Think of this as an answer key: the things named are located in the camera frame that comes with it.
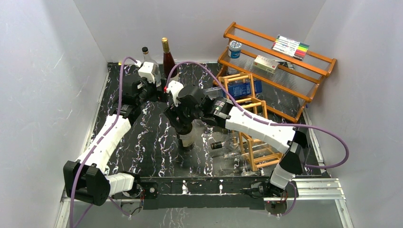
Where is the clear glass bottle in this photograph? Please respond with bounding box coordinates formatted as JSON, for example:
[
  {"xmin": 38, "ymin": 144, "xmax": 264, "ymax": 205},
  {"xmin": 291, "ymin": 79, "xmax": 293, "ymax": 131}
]
[{"xmin": 141, "ymin": 47, "xmax": 163, "ymax": 86}]

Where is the green wine bottle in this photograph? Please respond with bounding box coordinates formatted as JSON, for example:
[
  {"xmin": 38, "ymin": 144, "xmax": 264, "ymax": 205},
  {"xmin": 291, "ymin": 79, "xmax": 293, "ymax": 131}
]
[{"xmin": 177, "ymin": 124, "xmax": 194, "ymax": 151}]

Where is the dark red wine bottle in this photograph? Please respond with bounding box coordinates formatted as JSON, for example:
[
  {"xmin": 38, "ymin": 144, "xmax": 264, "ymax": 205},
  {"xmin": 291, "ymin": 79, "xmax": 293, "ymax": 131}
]
[{"xmin": 162, "ymin": 37, "xmax": 175, "ymax": 77}]

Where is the clear bottle bottom rack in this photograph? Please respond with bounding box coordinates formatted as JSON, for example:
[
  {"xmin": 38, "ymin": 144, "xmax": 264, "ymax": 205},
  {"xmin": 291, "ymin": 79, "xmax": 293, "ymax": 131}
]
[{"xmin": 222, "ymin": 148, "xmax": 276, "ymax": 161}]

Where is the clear bottle rack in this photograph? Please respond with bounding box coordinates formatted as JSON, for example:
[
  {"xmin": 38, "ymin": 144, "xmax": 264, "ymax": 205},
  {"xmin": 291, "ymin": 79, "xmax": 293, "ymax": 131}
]
[
  {"xmin": 210, "ymin": 135, "xmax": 269, "ymax": 152},
  {"xmin": 222, "ymin": 148, "xmax": 276, "ymax": 161}
]

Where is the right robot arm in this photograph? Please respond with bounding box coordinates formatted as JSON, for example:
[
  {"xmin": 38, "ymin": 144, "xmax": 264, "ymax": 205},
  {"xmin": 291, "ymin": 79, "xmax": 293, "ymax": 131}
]
[{"xmin": 164, "ymin": 81, "xmax": 307, "ymax": 197}]

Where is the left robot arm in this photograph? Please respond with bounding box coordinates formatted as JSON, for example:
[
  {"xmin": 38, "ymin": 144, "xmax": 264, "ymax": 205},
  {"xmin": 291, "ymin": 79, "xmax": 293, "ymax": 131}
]
[{"xmin": 63, "ymin": 77, "xmax": 166, "ymax": 206}]

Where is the clear bottle lower rack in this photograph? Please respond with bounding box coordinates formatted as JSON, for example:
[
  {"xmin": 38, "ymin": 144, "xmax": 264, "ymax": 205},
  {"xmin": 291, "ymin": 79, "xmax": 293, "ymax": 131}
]
[{"xmin": 210, "ymin": 135, "xmax": 269, "ymax": 152}]

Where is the small clear plastic bottle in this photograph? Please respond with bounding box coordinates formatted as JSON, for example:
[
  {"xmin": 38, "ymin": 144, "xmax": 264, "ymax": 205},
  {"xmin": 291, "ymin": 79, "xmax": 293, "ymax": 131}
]
[{"xmin": 227, "ymin": 66, "xmax": 238, "ymax": 75}]

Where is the light wooden wine rack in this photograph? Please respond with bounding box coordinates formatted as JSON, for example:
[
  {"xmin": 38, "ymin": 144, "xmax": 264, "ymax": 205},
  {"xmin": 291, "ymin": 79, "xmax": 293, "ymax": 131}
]
[{"xmin": 218, "ymin": 73, "xmax": 293, "ymax": 171}]

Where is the blue white jar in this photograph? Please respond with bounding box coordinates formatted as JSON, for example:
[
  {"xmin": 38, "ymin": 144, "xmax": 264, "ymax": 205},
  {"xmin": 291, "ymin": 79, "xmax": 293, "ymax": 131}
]
[{"xmin": 228, "ymin": 40, "xmax": 242, "ymax": 59}]

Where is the green white box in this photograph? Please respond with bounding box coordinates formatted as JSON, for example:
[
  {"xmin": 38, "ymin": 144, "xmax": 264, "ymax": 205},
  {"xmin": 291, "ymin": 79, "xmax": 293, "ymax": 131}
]
[{"xmin": 253, "ymin": 55, "xmax": 278, "ymax": 74}]

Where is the orange wooden shelf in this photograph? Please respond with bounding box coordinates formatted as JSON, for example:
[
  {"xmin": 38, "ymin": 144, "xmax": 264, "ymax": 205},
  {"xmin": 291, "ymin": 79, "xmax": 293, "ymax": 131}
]
[{"xmin": 218, "ymin": 22, "xmax": 336, "ymax": 123}]

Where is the marker pen pack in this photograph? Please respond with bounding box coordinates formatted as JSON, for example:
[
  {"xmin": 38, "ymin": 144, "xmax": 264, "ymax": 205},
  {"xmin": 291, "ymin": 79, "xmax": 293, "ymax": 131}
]
[{"xmin": 271, "ymin": 35, "xmax": 310, "ymax": 61}]

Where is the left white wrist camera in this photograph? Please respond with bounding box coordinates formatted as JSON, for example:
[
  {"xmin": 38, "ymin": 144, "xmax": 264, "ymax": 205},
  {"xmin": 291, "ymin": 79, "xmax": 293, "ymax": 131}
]
[{"xmin": 138, "ymin": 62, "xmax": 160, "ymax": 86}]

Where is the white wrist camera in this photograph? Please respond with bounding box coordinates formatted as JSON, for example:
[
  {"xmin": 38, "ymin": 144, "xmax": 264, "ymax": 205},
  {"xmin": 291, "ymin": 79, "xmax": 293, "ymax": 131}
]
[
  {"xmin": 138, "ymin": 62, "xmax": 160, "ymax": 86},
  {"xmin": 165, "ymin": 80, "xmax": 184, "ymax": 107}
]

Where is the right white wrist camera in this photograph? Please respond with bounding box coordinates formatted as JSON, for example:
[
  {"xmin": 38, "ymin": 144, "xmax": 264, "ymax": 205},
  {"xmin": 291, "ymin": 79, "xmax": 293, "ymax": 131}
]
[{"xmin": 165, "ymin": 80, "xmax": 184, "ymax": 107}]

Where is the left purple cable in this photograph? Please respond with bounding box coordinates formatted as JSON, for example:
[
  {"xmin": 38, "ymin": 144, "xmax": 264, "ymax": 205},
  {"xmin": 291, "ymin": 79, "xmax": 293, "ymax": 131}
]
[{"xmin": 69, "ymin": 57, "xmax": 141, "ymax": 228}]

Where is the purple cable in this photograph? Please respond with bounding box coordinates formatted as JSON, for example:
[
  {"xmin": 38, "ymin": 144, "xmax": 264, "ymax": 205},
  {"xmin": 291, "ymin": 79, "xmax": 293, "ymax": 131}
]
[
  {"xmin": 69, "ymin": 57, "xmax": 141, "ymax": 228},
  {"xmin": 166, "ymin": 60, "xmax": 350, "ymax": 218}
]

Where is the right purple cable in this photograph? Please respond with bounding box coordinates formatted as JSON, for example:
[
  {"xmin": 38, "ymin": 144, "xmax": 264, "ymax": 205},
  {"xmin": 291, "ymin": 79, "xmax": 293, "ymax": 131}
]
[{"xmin": 166, "ymin": 60, "xmax": 350, "ymax": 218}]

